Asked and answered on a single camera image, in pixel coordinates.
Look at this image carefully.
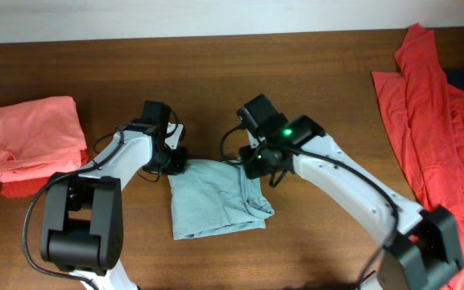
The light blue t-shirt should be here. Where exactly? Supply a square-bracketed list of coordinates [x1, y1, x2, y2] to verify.
[168, 159, 275, 240]

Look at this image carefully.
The black cable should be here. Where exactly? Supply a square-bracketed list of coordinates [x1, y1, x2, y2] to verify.
[218, 123, 402, 289]
[21, 108, 180, 290]

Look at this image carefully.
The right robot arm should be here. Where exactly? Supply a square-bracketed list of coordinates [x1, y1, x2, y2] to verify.
[237, 94, 464, 290]

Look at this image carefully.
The folded red garment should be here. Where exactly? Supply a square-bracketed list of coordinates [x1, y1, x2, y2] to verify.
[0, 147, 88, 198]

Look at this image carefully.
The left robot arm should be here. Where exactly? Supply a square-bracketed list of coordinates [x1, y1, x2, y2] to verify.
[38, 101, 187, 289]

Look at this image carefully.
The folded salmon pink garment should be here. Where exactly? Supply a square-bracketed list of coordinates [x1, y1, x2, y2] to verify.
[0, 96, 87, 183]

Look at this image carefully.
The right black cable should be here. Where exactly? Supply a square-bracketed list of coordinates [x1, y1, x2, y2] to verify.
[218, 123, 402, 289]

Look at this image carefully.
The left black cable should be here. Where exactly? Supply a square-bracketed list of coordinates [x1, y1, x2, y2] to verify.
[21, 108, 180, 290]

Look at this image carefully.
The red garment pile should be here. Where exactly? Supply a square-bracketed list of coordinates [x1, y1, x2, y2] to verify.
[372, 24, 464, 289]

